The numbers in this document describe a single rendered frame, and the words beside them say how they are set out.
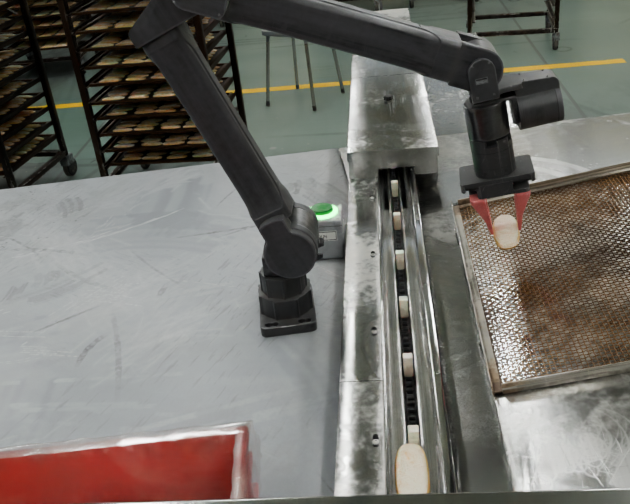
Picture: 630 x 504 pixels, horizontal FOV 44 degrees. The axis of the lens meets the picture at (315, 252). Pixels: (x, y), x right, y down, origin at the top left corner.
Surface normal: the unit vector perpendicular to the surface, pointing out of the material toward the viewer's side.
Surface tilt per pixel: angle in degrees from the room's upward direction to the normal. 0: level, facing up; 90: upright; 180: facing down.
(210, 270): 0
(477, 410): 0
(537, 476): 10
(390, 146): 0
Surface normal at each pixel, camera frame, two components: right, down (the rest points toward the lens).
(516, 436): -0.27, -0.85
